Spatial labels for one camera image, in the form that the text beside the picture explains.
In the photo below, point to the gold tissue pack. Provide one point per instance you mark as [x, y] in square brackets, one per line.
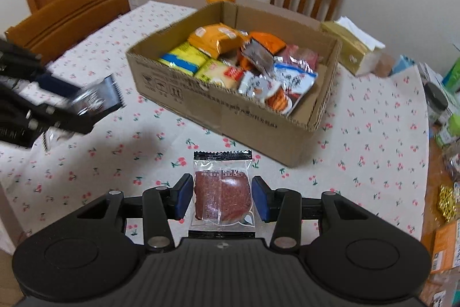
[350, 48]

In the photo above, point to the white blue snack packet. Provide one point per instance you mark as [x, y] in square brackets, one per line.
[291, 87]

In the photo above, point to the black snack packet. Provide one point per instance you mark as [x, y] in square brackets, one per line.
[97, 96]

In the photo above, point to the brown silver snack packet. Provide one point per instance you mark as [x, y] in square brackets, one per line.
[260, 57]

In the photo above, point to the yellow red snack packet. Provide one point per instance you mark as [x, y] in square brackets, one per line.
[215, 75]

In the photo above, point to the green lid jar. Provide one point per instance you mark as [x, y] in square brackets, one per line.
[449, 132]

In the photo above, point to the yellow blue snack packet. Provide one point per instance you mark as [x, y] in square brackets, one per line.
[183, 59]

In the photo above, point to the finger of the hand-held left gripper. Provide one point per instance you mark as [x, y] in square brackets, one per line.
[68, 118]
[57, 86]

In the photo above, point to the green white carton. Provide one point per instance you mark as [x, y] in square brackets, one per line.
[452, 76]

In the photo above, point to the dark lid jar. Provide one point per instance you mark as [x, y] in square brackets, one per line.
[435, 102]

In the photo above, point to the clear plastic bag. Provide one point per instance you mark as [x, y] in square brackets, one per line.
[452, 163]

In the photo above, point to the small white snack packet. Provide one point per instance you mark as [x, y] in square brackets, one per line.
[255, 86]

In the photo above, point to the dark red snack packet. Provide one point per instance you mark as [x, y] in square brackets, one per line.
[302, 57]

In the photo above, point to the clear packet with red meat slice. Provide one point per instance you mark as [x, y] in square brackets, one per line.
[222, 195]

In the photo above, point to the gold beads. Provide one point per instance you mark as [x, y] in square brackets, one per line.
[449, 202]

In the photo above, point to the floral tablecloth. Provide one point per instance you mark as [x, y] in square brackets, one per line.
[359, 134]

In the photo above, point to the light blue box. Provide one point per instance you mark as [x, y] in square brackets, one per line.
[402, 66]

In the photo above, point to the orange yellow snack packet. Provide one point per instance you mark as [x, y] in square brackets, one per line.
[212, 37]

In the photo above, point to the orange cardboard box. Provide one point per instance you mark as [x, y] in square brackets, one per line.
[447, 246]

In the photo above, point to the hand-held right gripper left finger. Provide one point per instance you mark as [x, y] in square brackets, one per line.
[183, 197]

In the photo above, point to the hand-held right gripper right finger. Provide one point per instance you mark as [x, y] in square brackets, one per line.
[261, 199]

